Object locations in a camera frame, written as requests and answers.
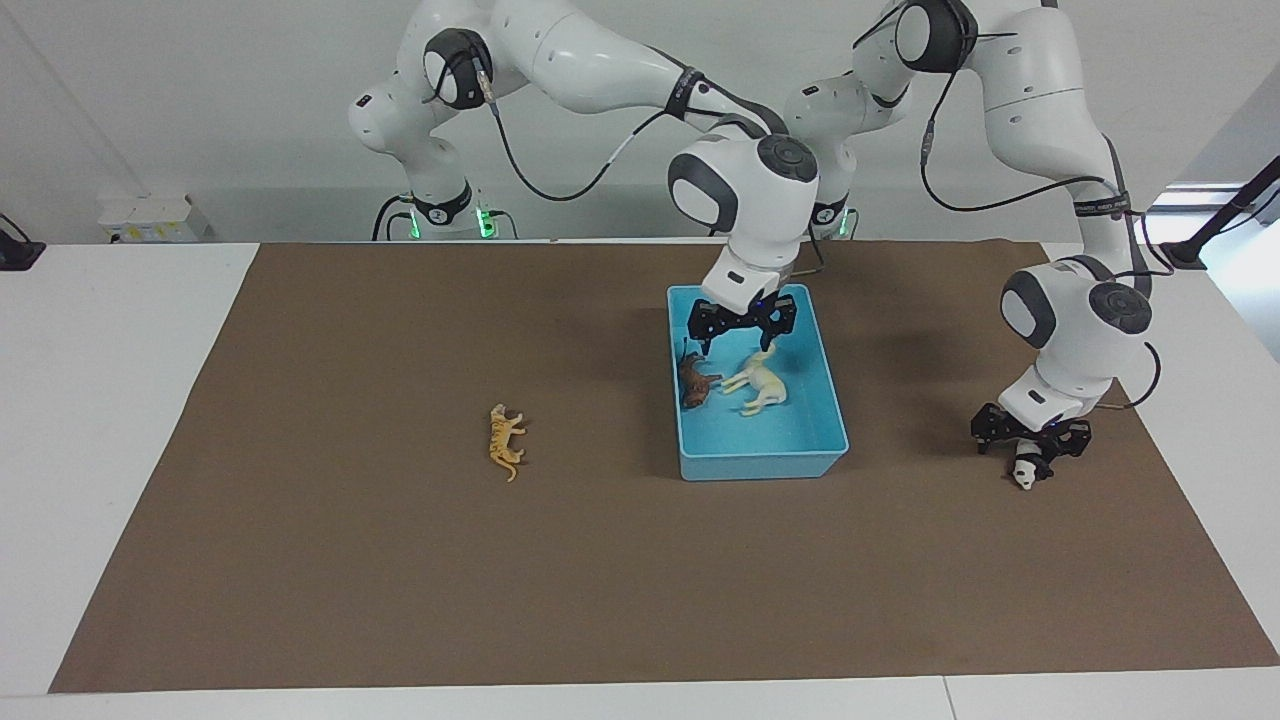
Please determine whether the brown lion toy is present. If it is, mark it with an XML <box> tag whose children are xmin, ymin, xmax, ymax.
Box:
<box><xmin>677</xmin><ymin>338</ymin><xmax>724</xmax><ymax>411</ymax></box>

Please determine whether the cream horse toy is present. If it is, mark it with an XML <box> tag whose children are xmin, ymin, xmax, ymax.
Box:
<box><xmin>719</xmin><ymin>340</ymin><xmax>791</xmax><ymax>418</ymax></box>

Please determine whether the orange striped tiger toy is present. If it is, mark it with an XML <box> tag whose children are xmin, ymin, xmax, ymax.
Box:
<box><xmin>487</xmin><ymin>403</ymin><xmax>529</xmax><ymax>484</ymax></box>

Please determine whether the light blue plastic storage box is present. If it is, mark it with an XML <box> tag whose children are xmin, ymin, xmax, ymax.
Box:
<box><xmin>666</xmin><ymin>284</ymin><xmax>851</xmax><ymax>483</ymax></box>

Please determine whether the white power strip box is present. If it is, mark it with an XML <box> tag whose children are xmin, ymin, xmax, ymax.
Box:
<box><xmin>97</xmin><ymin>194</ymin><xmax>213</xmax><ymax>244</ymax></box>

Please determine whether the brown table mat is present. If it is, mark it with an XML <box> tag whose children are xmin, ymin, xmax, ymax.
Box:
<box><xmin>48</xmin><ymin>240</ymin><xmax>1280</xmax><ymax>695</ymax></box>

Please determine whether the black table clamp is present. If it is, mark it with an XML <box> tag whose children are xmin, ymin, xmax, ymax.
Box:
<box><xmin>0</xmin><ymin>212</ymin><xmax>47</xmax><ymax>273</ymax></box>

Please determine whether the black left base cable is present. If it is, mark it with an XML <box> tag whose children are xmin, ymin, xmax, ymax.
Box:
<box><xmin>803</xmin><ymin>205</ymin><xmax>863</xmax><ymax>273</ymax></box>

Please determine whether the black base cable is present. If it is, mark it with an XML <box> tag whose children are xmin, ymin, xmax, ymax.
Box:
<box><xmin>803</xmin><ymin>205</ymin><xmax>863</xmax><ymax>273</ymax></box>
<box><xmin>371</xmin><ymin>193</ymin><xmax>520</xmax><ymax>244</ymax></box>

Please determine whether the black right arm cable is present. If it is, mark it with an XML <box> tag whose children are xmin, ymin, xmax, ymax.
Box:
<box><xmin>470</xmin><ymin>52</ymin><xmax>793</xmax><ymax>203</ymax></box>

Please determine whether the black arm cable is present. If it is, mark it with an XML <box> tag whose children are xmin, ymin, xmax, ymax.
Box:
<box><xmin>852</xmin><ymin>0</ymin><xmax>1177</xmax><ymax>412</ymax></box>
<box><xmin>470</xmin><ymin>52</ymin><xmax>793</xmax><ymax>203</ymax></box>

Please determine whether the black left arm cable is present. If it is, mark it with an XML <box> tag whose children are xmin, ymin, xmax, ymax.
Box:
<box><xmin>852</xmin><ymin>0</ymin><xmax>1177</xmax><ymax>412</ymax></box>

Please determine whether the black camera stand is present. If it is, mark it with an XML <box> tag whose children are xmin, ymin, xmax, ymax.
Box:
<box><xmin>1159</xmin><ymin>155</ymin><xmax>1280</xmax><ymax>272</ymax></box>

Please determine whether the black right base cable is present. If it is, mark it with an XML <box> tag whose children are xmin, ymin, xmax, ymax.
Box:
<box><xmin>371</xmin><ymin>193</ymin><xmax>520</xmax><ymax>244</ymax></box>

